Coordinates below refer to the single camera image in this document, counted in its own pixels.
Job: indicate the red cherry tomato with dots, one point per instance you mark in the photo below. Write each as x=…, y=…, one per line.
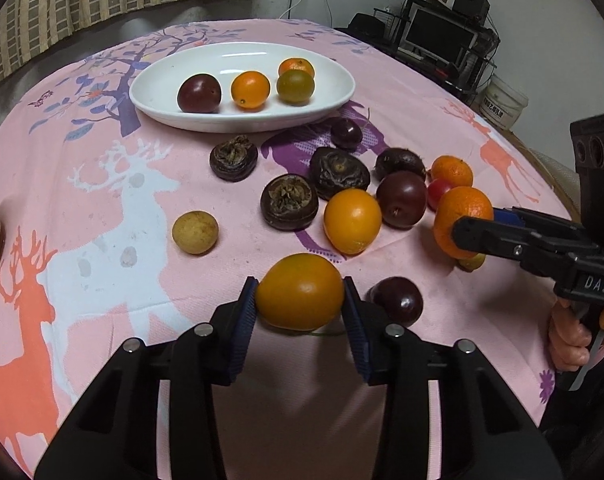
x=436, y=194

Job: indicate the medium smooth orange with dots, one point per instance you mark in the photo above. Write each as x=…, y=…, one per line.
x=352, y=220

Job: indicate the white oval plate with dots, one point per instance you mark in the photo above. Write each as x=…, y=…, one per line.
x=262, y=105

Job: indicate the bumpy orange mandarin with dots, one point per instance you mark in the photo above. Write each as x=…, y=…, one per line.
x=456, y=210

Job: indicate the small orange mandarin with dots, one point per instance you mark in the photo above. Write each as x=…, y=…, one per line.
x=451, y=170
x=296, y=66

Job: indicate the striped beige cushion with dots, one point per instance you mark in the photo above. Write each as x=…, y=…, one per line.
x=97, y=5

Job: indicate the pink printed tablecloth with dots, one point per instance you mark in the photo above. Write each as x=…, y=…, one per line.
x=107, y=240

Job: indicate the white plastic bucket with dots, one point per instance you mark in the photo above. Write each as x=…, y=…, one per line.
x=504, y=101

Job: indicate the green-orange tangerine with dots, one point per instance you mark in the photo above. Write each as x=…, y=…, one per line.
x=295, y=87

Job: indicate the person's right forearm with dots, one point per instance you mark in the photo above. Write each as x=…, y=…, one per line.
x=589, y=410

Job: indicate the small yellow fruit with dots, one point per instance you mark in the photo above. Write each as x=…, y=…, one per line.
x=472, y=261

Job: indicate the dark brown water chestnut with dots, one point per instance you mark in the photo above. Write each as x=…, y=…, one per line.
x=233, y=158
x=339, y=172
x=399, y=161
x=289, y=201

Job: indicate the tan round longan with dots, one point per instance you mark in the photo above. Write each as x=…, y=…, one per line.
x=195, y=232

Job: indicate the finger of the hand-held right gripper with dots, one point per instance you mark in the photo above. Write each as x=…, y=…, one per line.
x=509, y=217
x=496, y=240

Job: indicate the black computer monitor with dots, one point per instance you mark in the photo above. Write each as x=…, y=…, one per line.
x=439, y=35

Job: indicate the black speaker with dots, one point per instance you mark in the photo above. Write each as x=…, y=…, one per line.
x=471, y=2

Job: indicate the black metal rack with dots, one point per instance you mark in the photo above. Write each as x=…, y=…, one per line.
x=474, y=67

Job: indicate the small dark purple plum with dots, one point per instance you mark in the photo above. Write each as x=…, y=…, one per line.
x=346, y=133

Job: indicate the dark purple passion fruit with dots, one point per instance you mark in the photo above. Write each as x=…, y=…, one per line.
x=199, y=93

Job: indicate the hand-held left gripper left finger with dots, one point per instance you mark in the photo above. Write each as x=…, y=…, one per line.
x=244, y=322

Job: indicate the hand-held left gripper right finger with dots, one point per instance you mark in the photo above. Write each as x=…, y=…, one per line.
x=354, y=325

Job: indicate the dark red plum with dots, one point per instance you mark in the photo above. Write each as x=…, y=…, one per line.
x=400, y=199
x=395, y=301

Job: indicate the large smooth orange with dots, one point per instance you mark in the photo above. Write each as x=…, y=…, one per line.
x=299, y=291

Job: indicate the small smooth orange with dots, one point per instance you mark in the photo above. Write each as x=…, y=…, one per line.
x=250, y=89

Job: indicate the person's right hand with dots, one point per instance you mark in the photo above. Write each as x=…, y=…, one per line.
x=566, y=335

